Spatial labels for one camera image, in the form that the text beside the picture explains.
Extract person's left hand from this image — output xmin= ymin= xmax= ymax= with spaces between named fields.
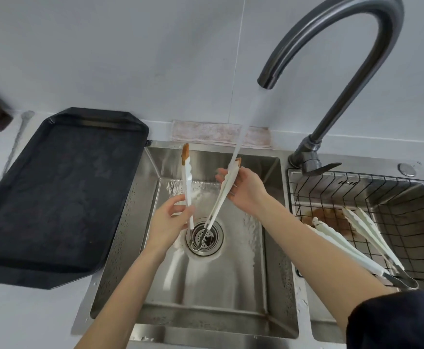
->
xmin=144 ymin=194 xmax=196 ymax=257

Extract person's right hand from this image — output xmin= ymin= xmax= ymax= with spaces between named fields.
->
xmin=214 ymin=166 xmax=271 ymax=217

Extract white tongs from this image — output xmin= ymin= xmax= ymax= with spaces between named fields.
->
xmin=181 ymin=143 xmax=242 ymax=251
xmin=342 ymin=206 xmax=407 ymax=273
xmin=312 ymin=217 xmax=420 ymax=290

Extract black plastic tray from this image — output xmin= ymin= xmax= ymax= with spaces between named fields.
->
xmin=0 ymin=107 xmax=150 ymax=290

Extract black wire basket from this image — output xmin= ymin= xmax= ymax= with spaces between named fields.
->
xmin=286 ymin=167 xmax=424 ymax=293

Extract person's left forearm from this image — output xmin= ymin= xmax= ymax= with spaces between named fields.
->
xmin=74 ymin=239 xmax=169 ymax=349

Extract round metal drain strainer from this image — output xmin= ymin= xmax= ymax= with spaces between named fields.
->
xmin=185 ymin=218 xmax=224 ymax=257

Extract pink dish cloth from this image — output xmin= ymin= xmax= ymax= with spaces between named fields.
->
xmin=171 ymin=119 xmax=272 ymax=149

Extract stainless steel double sink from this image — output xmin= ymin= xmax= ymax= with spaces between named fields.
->
xmin=70 ymin=140 xmax=424 ymax=349

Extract dark grey gooseneck faucet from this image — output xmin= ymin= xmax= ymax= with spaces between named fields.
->
xmin=257 ymin=0 xmax=405 ymax=177

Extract round metal sink cap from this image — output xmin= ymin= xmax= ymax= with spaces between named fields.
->
xmin=397 ymin=162 xmax=417 ymax=177

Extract dark navy garment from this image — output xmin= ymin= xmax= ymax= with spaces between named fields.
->
xmin=345 ymin=289 xmax=424 ymax=349

